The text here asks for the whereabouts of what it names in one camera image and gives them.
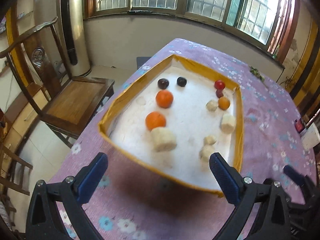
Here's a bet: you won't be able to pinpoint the tan hexagonal cracker piece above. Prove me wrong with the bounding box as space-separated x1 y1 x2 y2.
203 135 217 145

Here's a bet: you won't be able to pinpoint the small yellow-orange fruit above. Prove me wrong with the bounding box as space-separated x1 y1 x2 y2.
218 96 231 111

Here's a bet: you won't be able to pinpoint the cream round slice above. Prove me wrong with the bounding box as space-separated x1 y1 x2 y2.
206 100 219 112

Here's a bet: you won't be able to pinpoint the red-brown jujube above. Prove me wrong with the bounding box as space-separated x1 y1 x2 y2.
216 89 224 98

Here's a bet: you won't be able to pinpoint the red cherry tomato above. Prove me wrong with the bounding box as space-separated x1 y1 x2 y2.
214 80 226 90

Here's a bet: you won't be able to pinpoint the large cream banana chunk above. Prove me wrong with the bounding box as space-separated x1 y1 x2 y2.
151 127 177 152

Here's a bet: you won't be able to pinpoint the small dark grape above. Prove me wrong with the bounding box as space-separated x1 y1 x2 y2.
177 76 187 87

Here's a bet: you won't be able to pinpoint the dark plum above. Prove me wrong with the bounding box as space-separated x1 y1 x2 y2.
157 78 169 90

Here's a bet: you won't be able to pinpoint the white dotted cup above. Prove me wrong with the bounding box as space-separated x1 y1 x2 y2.
301 123 320 151

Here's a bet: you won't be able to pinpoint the red black small box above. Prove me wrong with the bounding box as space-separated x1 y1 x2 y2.
295 118 305 133

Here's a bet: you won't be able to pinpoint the cream block in tray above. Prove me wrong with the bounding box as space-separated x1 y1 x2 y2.
220 113 236 134

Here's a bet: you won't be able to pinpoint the purple floral tablecloth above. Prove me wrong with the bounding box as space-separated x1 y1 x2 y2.
52 38 317 239

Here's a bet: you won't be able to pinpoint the green leafy stems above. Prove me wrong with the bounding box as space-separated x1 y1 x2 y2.
249 66 268 88

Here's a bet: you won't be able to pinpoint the dark wooden chair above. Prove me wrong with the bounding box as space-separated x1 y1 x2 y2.
1 18 115 147

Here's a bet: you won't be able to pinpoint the yellow-rimmed white tray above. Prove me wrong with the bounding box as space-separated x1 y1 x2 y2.
98 55 244 195

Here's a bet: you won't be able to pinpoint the near orange tangerine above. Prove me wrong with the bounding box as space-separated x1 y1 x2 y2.
145 111 167 131

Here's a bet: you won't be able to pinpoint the orange tangerine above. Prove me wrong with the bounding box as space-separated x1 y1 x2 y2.
145 111 167 131
155 89 174 108

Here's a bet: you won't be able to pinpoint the far orange tangerine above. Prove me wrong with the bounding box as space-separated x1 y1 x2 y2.
155 89 174 108

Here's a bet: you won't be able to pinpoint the barred window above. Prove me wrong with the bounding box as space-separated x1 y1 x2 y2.
84 0 300 56

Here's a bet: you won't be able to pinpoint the dark stool behind table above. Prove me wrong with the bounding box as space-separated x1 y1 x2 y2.
136 56 150 69

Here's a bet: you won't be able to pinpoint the gold tower air conditioner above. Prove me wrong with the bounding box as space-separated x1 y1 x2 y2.
56 0 91 76

